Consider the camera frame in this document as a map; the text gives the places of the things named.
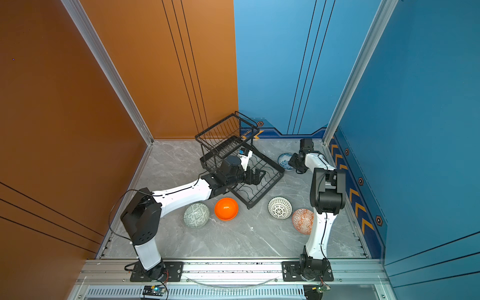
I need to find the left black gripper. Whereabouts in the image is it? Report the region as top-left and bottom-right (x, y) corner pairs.
(225, 164), (266, 189)

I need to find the blue floral white bowl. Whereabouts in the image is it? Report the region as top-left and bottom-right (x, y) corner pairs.
(277, 152), (295, 171)

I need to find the black wire dish rack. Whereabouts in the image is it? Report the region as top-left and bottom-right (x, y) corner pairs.
(195, 111), (285, 209)

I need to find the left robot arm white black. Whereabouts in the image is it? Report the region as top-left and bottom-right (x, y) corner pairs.
(121, 156), (266, 281)

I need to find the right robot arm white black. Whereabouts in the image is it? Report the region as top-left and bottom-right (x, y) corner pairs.
(289, 138), (346, 281)

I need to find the white black lattice bowl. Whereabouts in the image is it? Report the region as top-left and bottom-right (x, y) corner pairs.
(267, 197), (292, 220)

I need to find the orange plastic bowl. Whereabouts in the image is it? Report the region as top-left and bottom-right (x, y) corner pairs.
(214, 197), (239, 221)

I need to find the red white patterned bowl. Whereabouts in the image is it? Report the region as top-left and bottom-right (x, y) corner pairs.
(292, 209), (314, 235)

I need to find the pale green patterned bowl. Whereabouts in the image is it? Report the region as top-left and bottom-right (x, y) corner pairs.
(183, 203), (210, 228)

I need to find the circuit board right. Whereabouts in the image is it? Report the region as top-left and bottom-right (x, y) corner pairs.
(303, 284), (331, 300)

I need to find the green circuit board left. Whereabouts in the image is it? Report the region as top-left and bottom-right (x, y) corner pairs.
(142, 285), (168, 300)

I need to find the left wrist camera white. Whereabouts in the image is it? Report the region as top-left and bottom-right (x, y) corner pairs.
(237, 147), (253, 171)

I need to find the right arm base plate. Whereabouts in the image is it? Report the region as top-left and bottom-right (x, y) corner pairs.
(281, 261), (335, 282)

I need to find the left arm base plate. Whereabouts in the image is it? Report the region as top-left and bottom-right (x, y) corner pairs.
(124, 261), (184, 283)

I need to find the aluminium front rail frame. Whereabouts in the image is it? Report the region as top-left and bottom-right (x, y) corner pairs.
(68, 258), (396, 300)

